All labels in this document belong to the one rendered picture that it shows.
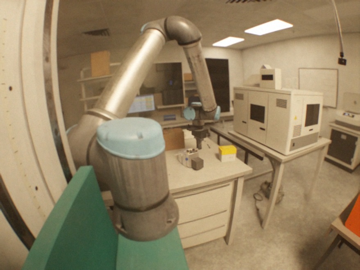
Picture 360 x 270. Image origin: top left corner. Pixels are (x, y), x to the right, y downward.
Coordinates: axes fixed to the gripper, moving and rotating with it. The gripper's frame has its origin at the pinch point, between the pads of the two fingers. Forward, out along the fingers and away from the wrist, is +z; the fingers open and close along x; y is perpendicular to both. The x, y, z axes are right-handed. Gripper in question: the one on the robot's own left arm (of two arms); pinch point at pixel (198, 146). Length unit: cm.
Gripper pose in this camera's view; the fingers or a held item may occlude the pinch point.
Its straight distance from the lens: 132.6
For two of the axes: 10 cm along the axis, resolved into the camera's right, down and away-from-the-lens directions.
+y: 8.8, -1.9, 4.4
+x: -4.8, -2.3, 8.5
